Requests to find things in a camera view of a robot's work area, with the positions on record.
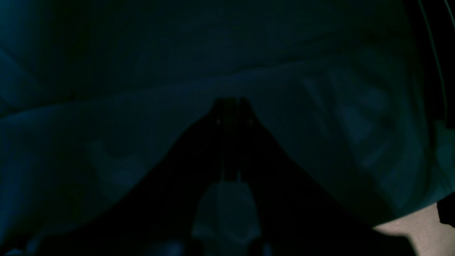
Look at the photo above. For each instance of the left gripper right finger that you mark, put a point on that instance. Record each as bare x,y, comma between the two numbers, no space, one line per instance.
297,217

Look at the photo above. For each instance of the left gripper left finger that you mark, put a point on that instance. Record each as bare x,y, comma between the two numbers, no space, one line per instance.
156,217

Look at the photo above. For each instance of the navy white striped t-shirt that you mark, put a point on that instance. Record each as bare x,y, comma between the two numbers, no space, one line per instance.
433,25

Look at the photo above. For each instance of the teal table cloth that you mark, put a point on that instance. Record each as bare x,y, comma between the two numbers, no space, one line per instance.
94,93

